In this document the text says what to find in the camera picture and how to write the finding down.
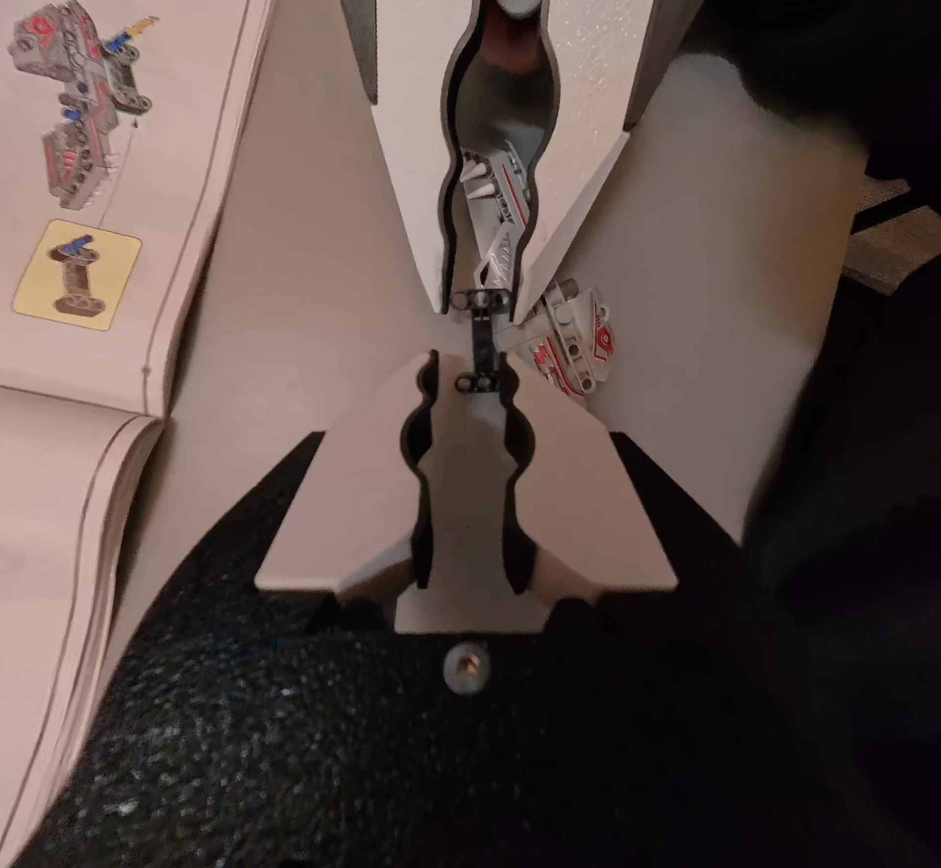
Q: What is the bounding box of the grey red toy brick model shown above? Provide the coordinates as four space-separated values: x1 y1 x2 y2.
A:
459 140 624 400

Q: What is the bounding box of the black H-shaped brick piece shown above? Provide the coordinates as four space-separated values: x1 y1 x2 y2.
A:
450 289 508 396

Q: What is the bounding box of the open brick instruction booklet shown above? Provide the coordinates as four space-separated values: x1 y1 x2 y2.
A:
0 0 285 868

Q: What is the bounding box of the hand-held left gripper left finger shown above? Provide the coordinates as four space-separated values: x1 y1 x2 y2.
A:
253 349 442 600

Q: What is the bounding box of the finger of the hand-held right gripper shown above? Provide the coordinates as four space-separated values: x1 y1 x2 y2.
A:
511 0 736 326
323 0 486 316

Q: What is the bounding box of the grey desk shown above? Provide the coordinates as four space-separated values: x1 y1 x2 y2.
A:
96 0 872 670

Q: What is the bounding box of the person's black clothing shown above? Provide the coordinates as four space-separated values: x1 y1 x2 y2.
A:
676 0 941 868

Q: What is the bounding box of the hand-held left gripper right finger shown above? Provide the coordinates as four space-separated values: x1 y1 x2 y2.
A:
502 352 680 603

